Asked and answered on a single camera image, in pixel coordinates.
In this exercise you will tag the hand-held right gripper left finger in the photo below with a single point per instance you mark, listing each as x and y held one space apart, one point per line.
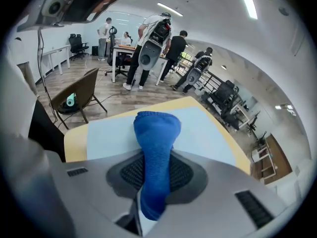
99 195

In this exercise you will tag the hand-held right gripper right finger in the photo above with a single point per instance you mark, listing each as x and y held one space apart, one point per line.
218 195

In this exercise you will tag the light blue board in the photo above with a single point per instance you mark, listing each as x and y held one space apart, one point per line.
111 137

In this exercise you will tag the blue cloth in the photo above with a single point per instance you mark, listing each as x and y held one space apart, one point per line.
156 137

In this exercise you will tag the white long table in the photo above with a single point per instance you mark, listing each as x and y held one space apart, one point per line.
57 49
262 157

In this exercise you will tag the black office chair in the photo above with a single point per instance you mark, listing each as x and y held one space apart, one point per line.
76 44
230 120
112 51
224 93
253 123

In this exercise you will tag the person's black trousers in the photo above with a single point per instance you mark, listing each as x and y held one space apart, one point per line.
44 133

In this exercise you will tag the white leg table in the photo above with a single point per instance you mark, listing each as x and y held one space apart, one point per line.
242 113

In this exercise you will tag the teal cylindrical bottle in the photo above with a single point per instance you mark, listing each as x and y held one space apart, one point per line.
70 100

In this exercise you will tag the brown wicker chair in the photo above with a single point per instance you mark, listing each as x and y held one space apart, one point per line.
84 88

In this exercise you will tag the recessed ceiling light panel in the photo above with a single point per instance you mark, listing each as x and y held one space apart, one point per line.
284 109

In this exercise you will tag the black metal railing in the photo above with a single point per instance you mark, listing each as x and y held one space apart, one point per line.
210 79

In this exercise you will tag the grey backpack shell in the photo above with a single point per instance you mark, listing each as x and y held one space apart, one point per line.
194 76
148 56

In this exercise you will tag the person's white shirt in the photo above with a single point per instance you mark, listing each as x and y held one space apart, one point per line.
15 103

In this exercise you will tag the black cabinet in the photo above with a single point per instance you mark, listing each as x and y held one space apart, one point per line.
95 51

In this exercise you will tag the grey top desk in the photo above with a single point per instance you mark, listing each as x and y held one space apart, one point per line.
123 49

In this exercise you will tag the orange flat item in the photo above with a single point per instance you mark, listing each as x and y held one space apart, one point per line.
127 46

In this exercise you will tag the black backpack rig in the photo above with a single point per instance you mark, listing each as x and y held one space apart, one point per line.
161 32

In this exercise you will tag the long ceiling light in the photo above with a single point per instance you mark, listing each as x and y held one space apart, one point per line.
170 9
247 1

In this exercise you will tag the round smoke detector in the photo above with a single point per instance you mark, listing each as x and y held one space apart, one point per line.
283 11

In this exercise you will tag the brown wooden wall panel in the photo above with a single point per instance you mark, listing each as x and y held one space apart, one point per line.
280 157

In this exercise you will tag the person's head-worn camera rig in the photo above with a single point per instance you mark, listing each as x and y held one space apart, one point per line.
74 4

